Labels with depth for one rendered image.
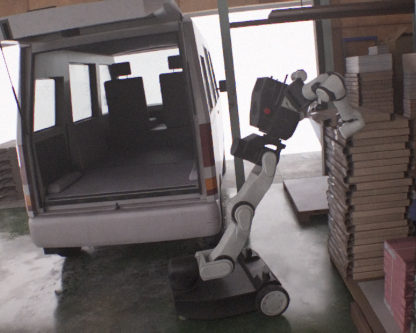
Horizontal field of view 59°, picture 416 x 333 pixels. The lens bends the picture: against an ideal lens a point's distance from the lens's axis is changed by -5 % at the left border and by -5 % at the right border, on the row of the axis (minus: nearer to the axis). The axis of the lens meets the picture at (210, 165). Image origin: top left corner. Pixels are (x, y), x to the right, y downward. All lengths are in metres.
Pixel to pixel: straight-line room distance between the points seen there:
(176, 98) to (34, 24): 2.99
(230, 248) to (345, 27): 3.21
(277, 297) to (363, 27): 3.44
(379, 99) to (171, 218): 2.54
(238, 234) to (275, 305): 0.47
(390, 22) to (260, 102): 3.08
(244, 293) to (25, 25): 1.77
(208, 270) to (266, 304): 0.39
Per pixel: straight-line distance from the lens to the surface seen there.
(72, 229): 2.97
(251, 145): 2.22
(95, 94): 4.66
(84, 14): 1.68
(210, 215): 2.73
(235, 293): 2.33
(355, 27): 4.87
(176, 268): 2.36
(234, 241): 2.36
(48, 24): 1.74
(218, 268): 2.36
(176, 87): 4.54
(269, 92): 2.20
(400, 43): 4.50
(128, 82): 4.63
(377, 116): 2.30
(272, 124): 2.20
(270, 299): 2.35
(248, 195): 2.29
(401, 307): 2.13
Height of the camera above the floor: 1.39
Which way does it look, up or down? 13 degrees down
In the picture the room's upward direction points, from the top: 7 degrees counter-clockwise
